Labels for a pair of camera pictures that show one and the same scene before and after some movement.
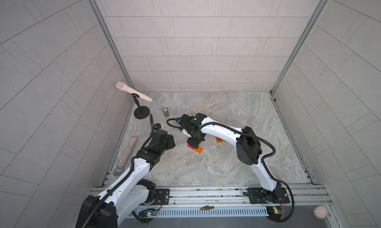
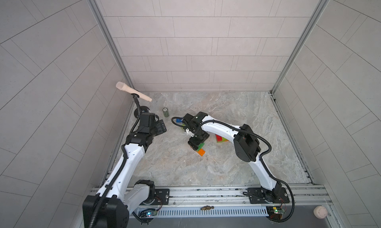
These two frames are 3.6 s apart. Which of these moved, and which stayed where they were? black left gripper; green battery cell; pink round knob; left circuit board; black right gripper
Moved: black left gripper
Stayed: pink round knob; left circuit board; green battery cell; black right gripper
